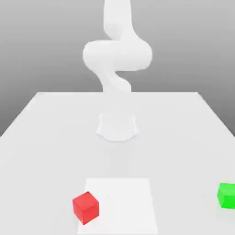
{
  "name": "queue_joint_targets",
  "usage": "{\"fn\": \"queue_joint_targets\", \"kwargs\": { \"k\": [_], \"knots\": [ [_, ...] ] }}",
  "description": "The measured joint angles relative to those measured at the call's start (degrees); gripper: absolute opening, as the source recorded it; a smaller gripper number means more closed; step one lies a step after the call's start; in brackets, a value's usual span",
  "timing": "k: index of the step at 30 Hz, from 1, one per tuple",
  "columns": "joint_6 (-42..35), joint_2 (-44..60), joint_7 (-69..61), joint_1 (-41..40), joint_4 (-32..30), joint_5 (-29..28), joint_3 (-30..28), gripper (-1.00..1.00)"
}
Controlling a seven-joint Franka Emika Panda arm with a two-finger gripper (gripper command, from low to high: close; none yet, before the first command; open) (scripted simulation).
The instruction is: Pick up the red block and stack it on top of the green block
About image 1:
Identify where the small green cube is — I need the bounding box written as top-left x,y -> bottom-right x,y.
216,182 -> 235,210

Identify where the small red cube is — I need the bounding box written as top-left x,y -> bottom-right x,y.
72,191 -> 100,225

